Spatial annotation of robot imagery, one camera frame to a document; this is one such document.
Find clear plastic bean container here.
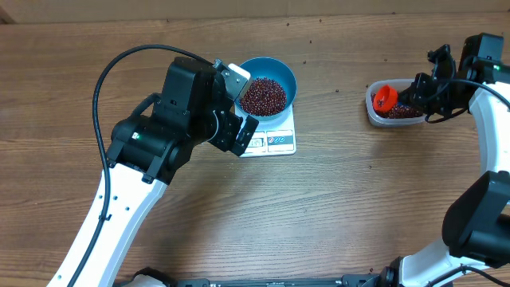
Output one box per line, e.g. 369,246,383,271
366,79,425,128

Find red beans in bowl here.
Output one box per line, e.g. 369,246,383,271
239,77,287,116

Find white digital kitchen scale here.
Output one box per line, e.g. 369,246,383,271
241,106,297,158

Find red beans in container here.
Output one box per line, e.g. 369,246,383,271
370,93,424,119

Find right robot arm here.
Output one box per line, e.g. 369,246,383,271
357,33,509,286

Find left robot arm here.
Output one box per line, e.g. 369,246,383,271
50,57,258,286

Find red scoop blue handle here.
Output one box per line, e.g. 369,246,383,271
372,85,398,112

